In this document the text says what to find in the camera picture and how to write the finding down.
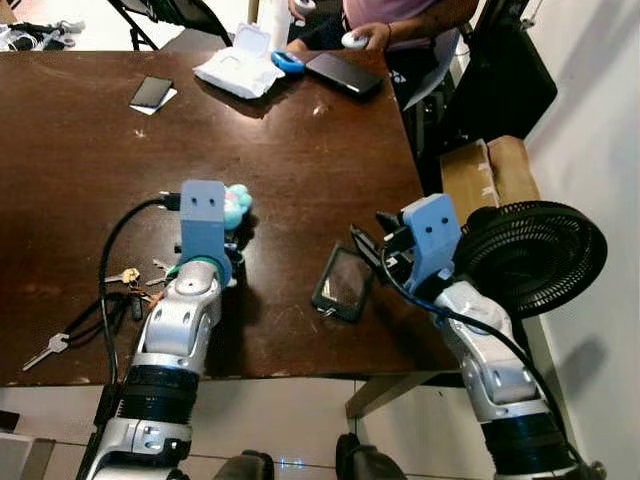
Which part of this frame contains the black clear-window card holder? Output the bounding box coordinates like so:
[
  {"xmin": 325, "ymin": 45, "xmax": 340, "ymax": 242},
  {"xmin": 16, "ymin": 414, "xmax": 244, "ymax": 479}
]
[{"xmin": 311, "ymin": 245, "xmax": 377, "ymax": 324}]

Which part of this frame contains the blue plastic object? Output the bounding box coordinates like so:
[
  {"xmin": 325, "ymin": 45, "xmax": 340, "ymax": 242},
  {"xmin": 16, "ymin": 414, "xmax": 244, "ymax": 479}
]
[{"xmin": 272, "ymin": 50, "xmax": 307, "ymax": 77}]

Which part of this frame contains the teal plush toy keychain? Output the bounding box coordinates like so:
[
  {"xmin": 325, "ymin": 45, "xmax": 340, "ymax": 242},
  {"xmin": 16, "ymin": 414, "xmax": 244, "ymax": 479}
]
[{"xmin": 222, "ymin": 184, "xmax": 254, "ymax": 232}]

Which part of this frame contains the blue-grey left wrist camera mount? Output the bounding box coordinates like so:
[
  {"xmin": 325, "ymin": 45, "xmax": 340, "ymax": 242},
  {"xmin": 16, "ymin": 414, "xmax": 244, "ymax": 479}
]
[{"xmin": 179, "ymin": 180, "xmax": 230, "ymax": 287}]

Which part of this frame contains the large black phone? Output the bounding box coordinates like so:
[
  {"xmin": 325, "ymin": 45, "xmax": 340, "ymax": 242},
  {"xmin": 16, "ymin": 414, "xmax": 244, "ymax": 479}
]
[{"xmin": 304, "ymin": 52, "xmax": 386, "ymax": 100}]

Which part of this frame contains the person's hand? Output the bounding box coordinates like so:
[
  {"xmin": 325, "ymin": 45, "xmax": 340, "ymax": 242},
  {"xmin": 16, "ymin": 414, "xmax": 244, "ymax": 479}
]
[{"xmin": 340, "ymin": 21, "xmax": 394, "ymax": 52}]

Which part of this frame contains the black robot foot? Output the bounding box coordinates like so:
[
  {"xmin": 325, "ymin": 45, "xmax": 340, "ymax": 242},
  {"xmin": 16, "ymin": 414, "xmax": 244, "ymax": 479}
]
[
  {"xmin": 334, "ymin": 432, "xmax": 410, "ymax": 480},
  {"xmin": 211, "ymin": 450, "xmax": 277, "ymax": 480}
]

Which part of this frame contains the black bag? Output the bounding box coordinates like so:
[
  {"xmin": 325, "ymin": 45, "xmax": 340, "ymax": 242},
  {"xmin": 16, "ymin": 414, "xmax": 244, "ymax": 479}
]
[{"xmin": 440, "ymin": 0, "xmax": 560, "ymax": 153}]

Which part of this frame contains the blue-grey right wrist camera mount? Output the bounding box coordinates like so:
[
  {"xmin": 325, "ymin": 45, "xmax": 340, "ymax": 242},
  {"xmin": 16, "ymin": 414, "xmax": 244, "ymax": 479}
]
[{"xmin": 399, "ymin": 194, "xmax": 464, "ymax": 298}]

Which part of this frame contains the small black smartphone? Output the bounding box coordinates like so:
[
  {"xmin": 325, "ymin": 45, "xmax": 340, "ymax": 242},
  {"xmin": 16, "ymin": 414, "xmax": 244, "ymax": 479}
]
[{"xmin": 129, "ymin": 76, "xmax": 174, "ymax": 110}]

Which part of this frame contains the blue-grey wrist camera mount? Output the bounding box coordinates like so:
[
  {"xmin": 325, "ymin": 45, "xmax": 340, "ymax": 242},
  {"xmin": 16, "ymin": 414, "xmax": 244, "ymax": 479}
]
[
  {"xmin": 399, "ymin": 194, "xmax": 464, "ymax": 298},
  {"xmin": 179, "ymin": 180, "xmax": 230, "ymax": 287}
]

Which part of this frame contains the open white box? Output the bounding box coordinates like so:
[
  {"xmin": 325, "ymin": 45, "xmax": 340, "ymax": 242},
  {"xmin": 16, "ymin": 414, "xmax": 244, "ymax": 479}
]
[{"xmin": 192, "ymin": 25, "xmax": 287, "ymax": 101}]

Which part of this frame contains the person's torso pink shirt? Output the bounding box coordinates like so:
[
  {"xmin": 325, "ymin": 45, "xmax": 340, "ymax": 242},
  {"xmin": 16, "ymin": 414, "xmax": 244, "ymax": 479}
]
[{"xmin": 341, "ymin": 0, "xmax": 483, "ymax": 51}]

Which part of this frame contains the black round fan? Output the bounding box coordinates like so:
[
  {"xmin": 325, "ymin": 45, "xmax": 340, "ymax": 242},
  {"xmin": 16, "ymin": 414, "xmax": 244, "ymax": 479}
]
[{"xmin": 455, "ymin": 200, "xmax": 609, "ymax": 320}]

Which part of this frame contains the bunch of keys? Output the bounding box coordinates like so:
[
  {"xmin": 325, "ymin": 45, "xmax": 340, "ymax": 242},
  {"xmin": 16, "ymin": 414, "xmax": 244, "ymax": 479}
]
[{"xmin": 104, "ymin": 258, "xmax": 173, "ymax": 307}]

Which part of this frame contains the black robot left foot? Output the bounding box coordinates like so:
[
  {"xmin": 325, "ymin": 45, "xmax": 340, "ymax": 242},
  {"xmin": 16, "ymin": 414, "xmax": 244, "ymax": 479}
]
[{"xmin": 211, "ymin": 450, "xmax": 277, "ymax": 480}]

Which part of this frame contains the white table leg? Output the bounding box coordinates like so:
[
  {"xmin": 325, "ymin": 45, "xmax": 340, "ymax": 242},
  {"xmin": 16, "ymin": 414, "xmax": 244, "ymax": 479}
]
[{"xmin": 345, "ymin": 371, "xmax": 443, "ymax": 420}]

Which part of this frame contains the silver key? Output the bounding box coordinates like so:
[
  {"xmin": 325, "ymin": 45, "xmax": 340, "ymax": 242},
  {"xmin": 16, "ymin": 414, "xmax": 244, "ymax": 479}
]
[{"xmin": 22, "ymin": 333, "xmax": 72, "ymax": 373}]

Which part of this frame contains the black robot right foot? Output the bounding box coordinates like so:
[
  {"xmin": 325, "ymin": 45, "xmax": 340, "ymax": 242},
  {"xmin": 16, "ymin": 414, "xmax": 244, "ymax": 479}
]
[{"xmin": 334, "ymin": 432, "xmax": 410, "ymax": 480}]

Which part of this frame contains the white paper slip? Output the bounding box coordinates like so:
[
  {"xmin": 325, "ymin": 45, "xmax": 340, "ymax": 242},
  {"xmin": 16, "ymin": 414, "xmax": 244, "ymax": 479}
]
[{"xmin": 130, "ymin": 87, "xmax": 180, "ymax": 116}]

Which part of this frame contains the black folding chair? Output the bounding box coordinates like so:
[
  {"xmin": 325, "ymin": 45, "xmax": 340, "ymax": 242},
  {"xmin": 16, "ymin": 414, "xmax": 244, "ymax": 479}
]
[{"xmin": 107, "ymin": 0, "xmax": 234, "ymax": 52}]

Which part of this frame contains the black lanyard strap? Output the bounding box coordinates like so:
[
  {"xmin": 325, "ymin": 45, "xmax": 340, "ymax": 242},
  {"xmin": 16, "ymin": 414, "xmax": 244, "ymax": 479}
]
[{"xmin": 58, "ymin": 293, "xmax": 148, "ymax": 353}]

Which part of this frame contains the brown box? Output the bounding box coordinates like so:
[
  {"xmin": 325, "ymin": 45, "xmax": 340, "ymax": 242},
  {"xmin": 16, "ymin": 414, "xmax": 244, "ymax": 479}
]
[{"xmin": 487, "ymin": 135, "xmax": 542, "ymax": 207}]

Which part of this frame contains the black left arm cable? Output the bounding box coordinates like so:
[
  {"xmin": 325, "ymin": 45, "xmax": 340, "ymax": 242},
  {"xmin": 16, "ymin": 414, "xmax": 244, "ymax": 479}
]
[{"xmin": 96, "ymin": 193, "xmax": 183, "ymax": 387}]

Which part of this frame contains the taped cardboard box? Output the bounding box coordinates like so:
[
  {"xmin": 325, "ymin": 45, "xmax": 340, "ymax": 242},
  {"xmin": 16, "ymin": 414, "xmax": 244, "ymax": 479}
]
[{"xmin": 439, "ymin": 139, "xmax": 501, "ymax": 227}]

